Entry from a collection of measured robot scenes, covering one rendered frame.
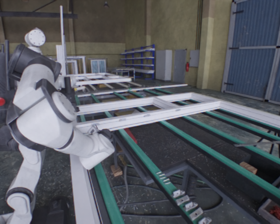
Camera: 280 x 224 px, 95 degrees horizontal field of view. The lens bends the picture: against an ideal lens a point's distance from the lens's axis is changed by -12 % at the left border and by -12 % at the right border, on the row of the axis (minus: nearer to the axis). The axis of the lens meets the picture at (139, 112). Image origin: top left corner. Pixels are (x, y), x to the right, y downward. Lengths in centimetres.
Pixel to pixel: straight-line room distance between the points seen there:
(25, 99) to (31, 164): 57
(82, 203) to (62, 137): 21
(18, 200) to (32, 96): 78
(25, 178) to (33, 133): 67
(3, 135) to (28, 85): 53
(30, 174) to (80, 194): 54
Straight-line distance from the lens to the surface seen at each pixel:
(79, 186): 53
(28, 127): 36
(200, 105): 144
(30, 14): 1305
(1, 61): 73
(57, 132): 35
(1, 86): 74
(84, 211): 47
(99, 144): 48
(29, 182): 104
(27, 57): 58
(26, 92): 38
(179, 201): 56
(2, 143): 91
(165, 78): 1027
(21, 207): 111
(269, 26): 715
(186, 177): 130
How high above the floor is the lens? 130
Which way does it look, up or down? 19 degrees down
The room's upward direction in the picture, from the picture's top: straight up
